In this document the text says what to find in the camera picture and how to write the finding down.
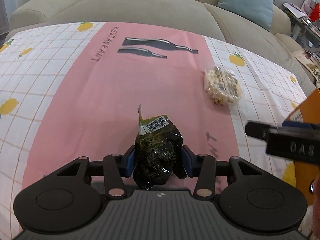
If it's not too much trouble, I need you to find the black seaweed snack bag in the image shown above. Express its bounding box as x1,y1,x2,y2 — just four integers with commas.
133,107,187,190

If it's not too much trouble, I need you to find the orange cardboard box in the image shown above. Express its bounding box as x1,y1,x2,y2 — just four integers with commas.
286,89,319,205

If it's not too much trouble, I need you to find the round rice cracker packet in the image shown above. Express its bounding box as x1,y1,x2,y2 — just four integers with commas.
203,66,242,105

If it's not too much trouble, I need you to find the stack of books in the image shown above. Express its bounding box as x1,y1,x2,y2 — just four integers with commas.
293,50,319,82

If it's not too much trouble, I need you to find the pink checkered tablecloth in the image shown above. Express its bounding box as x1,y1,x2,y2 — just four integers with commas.
1,22,306,239

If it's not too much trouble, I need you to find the cluttered desk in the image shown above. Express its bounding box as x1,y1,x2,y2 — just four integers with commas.
283,0,319,54

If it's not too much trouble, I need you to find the teal cushion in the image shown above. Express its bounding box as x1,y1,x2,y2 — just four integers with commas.
217,0,273,31

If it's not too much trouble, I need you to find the beige fabric sofa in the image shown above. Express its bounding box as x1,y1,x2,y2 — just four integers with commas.
9,0,316,94

